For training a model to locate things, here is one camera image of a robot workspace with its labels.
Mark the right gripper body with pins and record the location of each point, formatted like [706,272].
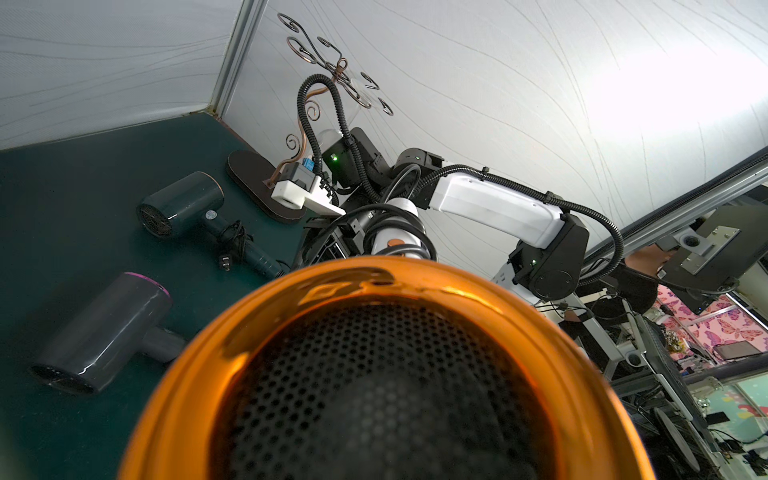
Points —
[344,240]

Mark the white hair dryer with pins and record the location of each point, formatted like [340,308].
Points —
[383,367]

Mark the green hair dryer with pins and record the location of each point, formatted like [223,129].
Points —
[193,202]

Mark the grey hair dryer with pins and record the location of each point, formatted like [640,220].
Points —
[122,321]

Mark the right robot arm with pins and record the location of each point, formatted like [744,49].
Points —
[561,245]

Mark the black ornate jewelry stand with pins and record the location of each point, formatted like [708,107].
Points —
[290,43]

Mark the green table mat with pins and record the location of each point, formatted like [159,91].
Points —
[68,229]

